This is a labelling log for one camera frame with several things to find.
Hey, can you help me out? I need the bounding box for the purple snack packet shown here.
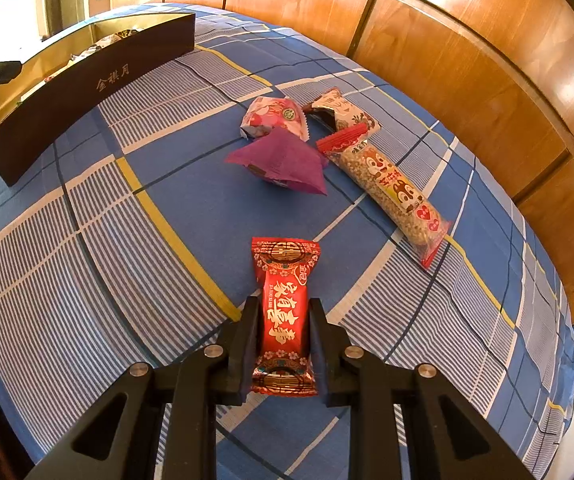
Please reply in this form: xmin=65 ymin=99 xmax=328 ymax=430
xmin=224 ymin=126 xmax=329 ymax=196

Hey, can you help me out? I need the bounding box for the long peanut bar packet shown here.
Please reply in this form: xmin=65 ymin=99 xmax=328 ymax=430
xmin=316 ymin=122 xmax=454 ymax=272

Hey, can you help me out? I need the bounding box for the gold tin box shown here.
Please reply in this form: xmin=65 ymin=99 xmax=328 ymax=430
xmin=0 ymin=10 xmax=197 ymax=188

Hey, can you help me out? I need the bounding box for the cream patterned snack packet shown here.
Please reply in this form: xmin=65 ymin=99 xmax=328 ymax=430
xmin=301 ymin=87 xmax=382 ymax=137

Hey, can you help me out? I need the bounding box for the blue plaid bed sheet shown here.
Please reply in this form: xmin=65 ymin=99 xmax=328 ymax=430
xmin=0 ymin=4 xmax=574 ymax=480

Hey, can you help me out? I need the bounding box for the pink snack packet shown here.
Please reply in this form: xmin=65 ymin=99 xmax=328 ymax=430
xmin=239 ymin=96 xmax=311 ymax=140

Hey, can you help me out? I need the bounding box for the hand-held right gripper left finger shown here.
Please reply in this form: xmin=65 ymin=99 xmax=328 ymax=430
xmin=24 ymin=296 xmax=262 ymax=480

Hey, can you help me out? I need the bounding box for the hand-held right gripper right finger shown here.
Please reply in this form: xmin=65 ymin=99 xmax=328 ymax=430
xmin=309 ymin=298 xmax=535 ymax=480

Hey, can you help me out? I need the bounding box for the wooden wardrobe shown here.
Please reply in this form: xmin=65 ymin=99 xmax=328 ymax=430
xmin=110 ymin=0 xmax=574 ymax=326

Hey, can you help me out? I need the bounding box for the large red snack packet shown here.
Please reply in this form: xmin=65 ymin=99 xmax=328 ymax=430
xmin=250 ymin=236 xmax=323 ymax=397

